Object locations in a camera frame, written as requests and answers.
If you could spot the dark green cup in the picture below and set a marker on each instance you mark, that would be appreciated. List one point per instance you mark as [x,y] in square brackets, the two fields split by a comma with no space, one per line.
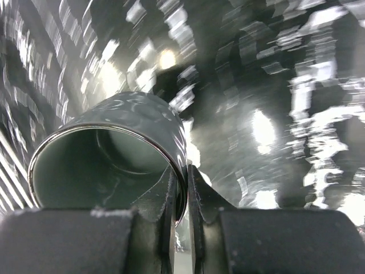
[111,155]

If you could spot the metal wire dish rack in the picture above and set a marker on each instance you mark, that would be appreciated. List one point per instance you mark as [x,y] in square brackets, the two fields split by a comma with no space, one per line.
[12,175]

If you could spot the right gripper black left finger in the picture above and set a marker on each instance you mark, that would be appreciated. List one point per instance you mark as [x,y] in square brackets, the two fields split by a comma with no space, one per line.
[136,240]

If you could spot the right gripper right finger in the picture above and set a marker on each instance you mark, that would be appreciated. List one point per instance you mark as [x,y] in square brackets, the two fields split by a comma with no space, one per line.
[226,239]

